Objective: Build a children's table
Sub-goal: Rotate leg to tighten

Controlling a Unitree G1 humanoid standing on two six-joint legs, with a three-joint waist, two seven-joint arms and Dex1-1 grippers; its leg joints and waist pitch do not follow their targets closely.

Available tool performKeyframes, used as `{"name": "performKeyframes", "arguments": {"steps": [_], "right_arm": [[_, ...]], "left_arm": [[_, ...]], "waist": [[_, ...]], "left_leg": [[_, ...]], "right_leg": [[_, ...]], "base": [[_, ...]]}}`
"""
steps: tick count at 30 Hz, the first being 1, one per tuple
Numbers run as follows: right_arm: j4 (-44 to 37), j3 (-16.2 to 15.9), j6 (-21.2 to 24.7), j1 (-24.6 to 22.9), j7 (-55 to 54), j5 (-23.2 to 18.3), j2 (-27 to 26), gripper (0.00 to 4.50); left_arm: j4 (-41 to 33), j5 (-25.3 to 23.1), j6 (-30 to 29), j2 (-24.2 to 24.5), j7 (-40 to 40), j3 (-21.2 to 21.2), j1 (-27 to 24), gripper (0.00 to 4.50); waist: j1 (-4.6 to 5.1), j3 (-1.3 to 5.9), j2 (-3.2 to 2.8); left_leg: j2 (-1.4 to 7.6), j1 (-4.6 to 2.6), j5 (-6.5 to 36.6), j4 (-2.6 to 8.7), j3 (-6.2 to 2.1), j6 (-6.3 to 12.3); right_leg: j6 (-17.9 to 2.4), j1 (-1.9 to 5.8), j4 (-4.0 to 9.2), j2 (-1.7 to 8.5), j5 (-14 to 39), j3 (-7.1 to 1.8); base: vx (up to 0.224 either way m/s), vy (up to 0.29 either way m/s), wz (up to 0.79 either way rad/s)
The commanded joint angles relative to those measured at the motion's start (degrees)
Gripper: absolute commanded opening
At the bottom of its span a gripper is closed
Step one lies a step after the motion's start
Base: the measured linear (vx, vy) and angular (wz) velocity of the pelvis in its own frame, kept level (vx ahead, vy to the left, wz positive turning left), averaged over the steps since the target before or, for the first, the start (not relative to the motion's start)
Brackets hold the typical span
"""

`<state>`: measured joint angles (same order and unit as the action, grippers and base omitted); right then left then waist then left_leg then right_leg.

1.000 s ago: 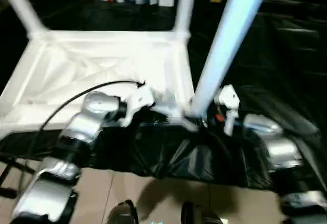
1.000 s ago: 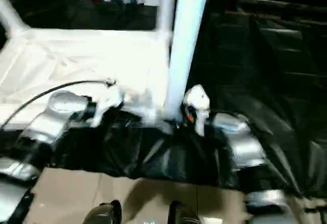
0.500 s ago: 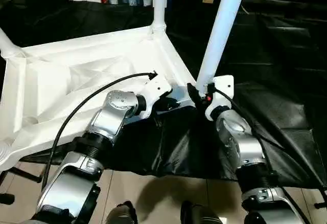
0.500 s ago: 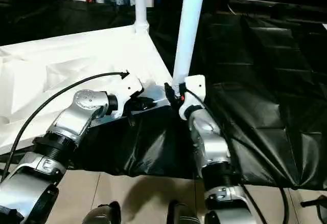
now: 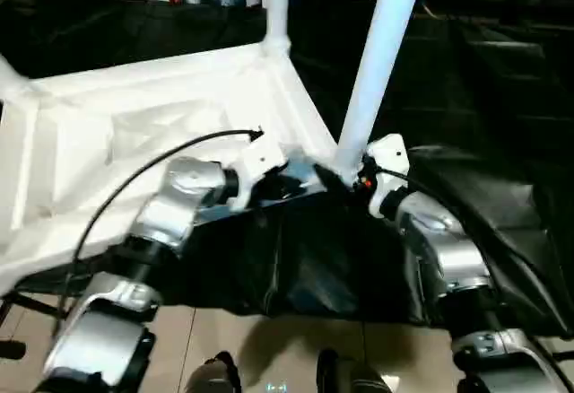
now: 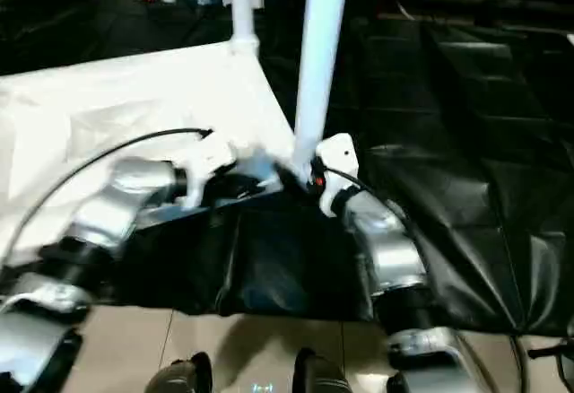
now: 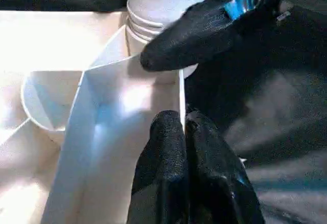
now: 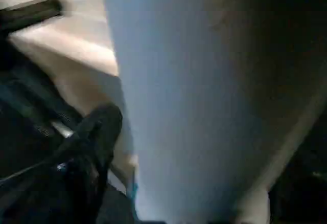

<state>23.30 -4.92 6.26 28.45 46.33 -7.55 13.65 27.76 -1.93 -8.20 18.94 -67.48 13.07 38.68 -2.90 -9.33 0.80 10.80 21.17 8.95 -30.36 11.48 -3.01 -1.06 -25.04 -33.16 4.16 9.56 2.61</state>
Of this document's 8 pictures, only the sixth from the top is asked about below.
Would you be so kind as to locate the white plastic table leg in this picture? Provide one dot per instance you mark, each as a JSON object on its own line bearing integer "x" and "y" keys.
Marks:
{"x": 242, "y": 7}
{"x": 321, "y": 52}

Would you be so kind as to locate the white plastic table top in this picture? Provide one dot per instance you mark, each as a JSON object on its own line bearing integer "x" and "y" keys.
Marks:
{"x": 108, "y": 106}

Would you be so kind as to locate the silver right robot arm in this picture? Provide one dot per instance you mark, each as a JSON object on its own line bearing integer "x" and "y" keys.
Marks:
{"x": 390, "y": 249}

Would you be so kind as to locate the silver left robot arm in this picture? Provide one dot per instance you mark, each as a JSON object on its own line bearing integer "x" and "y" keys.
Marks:
{"x": 108, "y": 222}

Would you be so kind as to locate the black work mat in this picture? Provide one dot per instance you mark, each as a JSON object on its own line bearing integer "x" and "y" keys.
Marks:
{"x": 466, "y": 142}

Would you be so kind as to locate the black left robot foot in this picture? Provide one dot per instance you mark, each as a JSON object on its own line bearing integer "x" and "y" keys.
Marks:
{"x": 179, "y": 376}

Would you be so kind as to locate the black metal stand leg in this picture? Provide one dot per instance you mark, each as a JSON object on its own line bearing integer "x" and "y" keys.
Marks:
{"x": 554, "y": 357}

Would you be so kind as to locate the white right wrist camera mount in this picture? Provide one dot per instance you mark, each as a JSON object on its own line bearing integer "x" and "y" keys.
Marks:
{"x": 336, "y": 164}

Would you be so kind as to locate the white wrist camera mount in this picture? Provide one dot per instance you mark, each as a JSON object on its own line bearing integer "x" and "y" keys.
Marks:
{"x": 211, "y": 161}
{"x": 336, "y": 164}

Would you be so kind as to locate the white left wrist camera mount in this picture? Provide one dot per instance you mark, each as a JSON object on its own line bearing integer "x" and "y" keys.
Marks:
{"x": 211, "y": 161}

